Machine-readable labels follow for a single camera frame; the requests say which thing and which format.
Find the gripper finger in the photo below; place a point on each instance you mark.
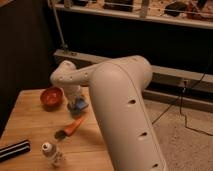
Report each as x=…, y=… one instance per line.
x=74, y=110

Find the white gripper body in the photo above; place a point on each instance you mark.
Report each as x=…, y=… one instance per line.
x=72, y=93

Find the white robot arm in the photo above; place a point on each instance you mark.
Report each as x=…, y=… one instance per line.
x=115, y=90

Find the orange ceramic cup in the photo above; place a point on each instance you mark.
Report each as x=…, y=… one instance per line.
x=51, y=97

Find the toy carrot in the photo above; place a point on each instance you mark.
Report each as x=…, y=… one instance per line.
x=70, y=129

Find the metal pole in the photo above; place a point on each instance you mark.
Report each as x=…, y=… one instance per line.
x=64, y=46

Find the black white striped block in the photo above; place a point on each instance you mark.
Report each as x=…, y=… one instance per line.
x=14, y=150

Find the upper shelf ledge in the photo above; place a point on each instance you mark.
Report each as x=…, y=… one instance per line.
x=189, y=13

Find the metal baseboard rail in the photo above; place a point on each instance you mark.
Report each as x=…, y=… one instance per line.
x=162, y=75

